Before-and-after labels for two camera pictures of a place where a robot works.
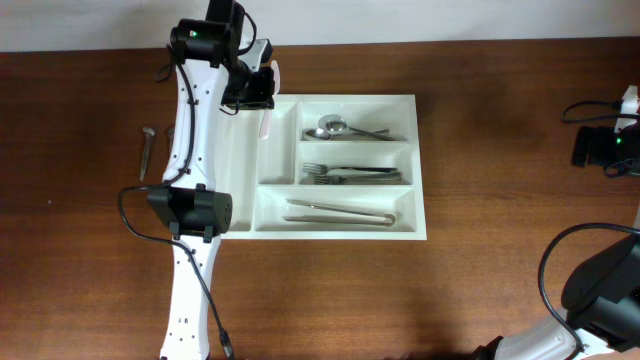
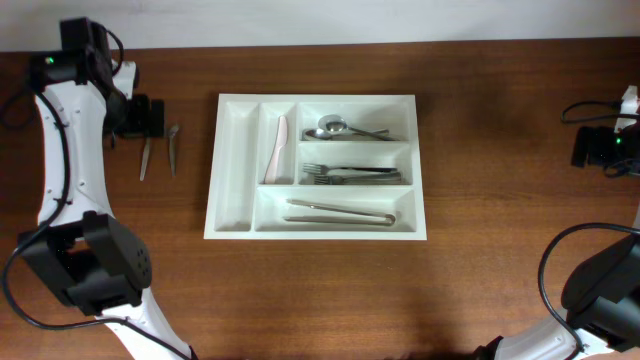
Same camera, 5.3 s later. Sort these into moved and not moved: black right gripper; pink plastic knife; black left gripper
Moved: black left gripper; pink plastic knife
Not moved: black right gripper
